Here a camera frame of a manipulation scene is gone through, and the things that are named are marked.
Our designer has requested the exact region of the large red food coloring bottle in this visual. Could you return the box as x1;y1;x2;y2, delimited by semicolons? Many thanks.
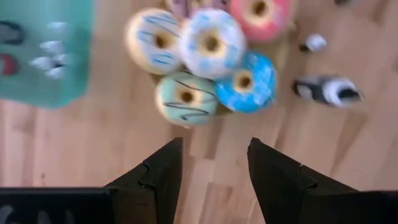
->
0;52;20;77

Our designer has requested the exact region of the large purple food coloring bottle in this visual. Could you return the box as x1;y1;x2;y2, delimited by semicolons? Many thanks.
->
0;20;25;46

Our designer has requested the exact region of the green donut with black stripes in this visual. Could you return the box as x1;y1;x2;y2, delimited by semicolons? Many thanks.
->
154;71;220;128

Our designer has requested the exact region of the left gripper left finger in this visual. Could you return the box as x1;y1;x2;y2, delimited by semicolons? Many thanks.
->
104;136;184;224

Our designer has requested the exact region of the pink frosted donut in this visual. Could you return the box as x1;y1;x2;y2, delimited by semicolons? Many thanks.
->
228;0;296;44

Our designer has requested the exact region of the large black food coloring bottle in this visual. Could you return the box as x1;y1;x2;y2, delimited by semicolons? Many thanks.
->
292;74;364;109

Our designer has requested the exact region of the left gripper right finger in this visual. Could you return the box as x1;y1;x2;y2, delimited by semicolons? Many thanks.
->
247;136;363;224

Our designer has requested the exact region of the small white-capped coloring bottle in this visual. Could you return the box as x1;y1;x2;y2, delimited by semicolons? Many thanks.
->
45;67;68;79
28;56;53;71

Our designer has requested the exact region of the teal plastic tray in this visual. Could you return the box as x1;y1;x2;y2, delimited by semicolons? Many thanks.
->
0;0;96;110

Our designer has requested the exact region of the white donut with blue stripes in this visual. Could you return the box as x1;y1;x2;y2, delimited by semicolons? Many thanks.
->
124;7;187;75

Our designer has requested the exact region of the donut with purple stripes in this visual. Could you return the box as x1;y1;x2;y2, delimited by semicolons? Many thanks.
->
164;0;231;19

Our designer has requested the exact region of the small red food coloring bottle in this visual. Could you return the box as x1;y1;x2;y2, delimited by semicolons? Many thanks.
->
298;32;329;54

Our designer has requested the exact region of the blue frosted donut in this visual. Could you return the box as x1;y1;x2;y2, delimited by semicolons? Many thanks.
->
214;51;277;114

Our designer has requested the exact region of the white donut with blue patches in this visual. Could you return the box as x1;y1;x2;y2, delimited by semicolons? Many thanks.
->
178;7;248;80

